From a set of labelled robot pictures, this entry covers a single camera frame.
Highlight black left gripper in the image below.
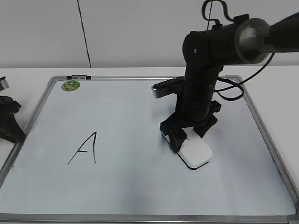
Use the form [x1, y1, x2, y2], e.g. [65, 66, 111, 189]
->
[0, 96, 26, 143]

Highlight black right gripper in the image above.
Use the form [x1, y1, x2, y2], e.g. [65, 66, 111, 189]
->
[160, 100, 221, 153]

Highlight white whiteboard eraser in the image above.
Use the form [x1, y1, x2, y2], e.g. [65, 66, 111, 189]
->
[170, 127, 213, 170]

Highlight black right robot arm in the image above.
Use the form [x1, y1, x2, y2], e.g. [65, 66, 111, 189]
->
[152, 14, 299, 153]

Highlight round green magnet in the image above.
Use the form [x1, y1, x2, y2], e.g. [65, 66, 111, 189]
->
[61, 80, 80, 92]

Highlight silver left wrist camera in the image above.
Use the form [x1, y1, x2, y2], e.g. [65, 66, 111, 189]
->
[0, 76, 9, 91]

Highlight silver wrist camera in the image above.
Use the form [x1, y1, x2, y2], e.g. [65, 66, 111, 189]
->
[0, 76, 9, 91]
[151, 77, 184, 98]

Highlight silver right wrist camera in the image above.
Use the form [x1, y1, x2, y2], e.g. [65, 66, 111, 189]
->
[151, 77, 184, 98]

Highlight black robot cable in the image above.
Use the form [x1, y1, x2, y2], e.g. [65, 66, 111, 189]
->
[202, 0, 275, 101]

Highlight white board with aluminium frame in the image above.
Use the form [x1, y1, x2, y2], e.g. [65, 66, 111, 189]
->
[0, 76, 298, 223]

